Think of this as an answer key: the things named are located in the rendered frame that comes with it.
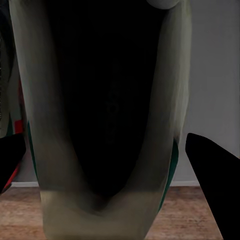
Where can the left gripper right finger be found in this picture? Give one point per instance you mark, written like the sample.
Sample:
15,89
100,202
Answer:
218,172

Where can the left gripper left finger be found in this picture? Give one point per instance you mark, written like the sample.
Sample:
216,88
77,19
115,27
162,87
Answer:
12,150

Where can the gym shoe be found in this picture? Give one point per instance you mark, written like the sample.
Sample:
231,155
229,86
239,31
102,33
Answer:
106,85
11,121

